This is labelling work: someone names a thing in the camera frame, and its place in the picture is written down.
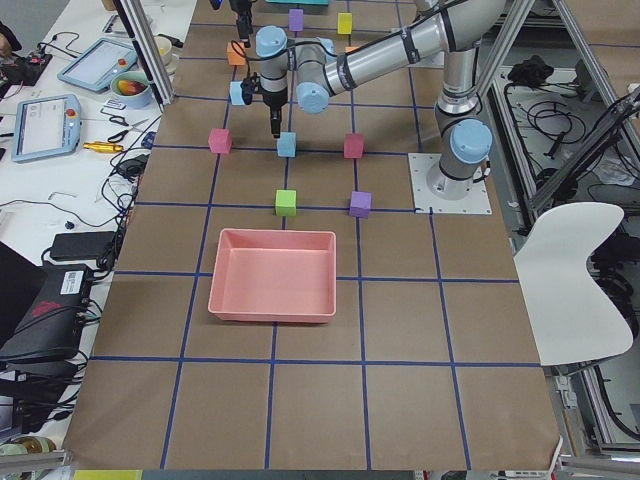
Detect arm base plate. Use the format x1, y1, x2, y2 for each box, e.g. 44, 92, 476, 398
408, 153, 492, 215

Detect purple block near arm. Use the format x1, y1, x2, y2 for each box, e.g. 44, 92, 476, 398
348, 190, 372, 219
288, 8, 304, 32

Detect aluminium frame post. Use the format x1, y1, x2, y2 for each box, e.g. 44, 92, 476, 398
114, 0, 175, 106

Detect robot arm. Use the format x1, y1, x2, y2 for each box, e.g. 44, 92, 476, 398
240, 1, 505, 199

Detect green foam block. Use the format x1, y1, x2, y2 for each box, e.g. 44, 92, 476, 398
274, 189, 297, 217

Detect light blue block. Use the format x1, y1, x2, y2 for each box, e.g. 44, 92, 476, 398
229, 81, 253, 106
276, 132, 297, 158

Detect black handled scissors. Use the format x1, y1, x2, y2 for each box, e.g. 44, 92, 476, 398
107, 125, 142, 144

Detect brass cylinder tool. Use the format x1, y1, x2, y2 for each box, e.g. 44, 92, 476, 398
83, 142, 124, 154

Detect teach pendant tablet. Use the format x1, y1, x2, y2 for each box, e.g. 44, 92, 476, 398
57, 38, 138, 93
11, 94, 82, 163

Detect blue bowl with fruit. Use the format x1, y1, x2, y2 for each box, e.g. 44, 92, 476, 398
110, 71, 152, 109

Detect pink plastic bin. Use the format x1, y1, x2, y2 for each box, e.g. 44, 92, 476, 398
208, 228, 337, 324

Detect pink block front centre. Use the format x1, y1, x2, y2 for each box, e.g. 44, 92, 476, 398
208, 128, 232, 154

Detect orange foam block front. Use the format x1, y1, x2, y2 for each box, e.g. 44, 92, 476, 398
226, 41, 246, 66

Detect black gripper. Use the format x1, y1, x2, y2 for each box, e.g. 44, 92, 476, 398
241, 73, 288, 139
229, 0, 254, 42

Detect teach pendant tablet far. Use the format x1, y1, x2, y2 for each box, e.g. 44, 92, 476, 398
57, 38, 138, 93

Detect dark pink block far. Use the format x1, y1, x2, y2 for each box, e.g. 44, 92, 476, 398
343, 133, 364, 160

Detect black power brick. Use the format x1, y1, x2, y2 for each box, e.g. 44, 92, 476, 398
49, 231, 115, 261

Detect bowl with yellow lemon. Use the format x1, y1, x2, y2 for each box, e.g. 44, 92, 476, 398
154, 35, 176, 75

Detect white chair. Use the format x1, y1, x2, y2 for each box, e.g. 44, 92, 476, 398
514, 202, 633, 366

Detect teach pendant tablet near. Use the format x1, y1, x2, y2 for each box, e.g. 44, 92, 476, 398
11, 94, 82, 163

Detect yellow foam block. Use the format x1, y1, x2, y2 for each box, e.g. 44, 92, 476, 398
337, 12, 353, 35

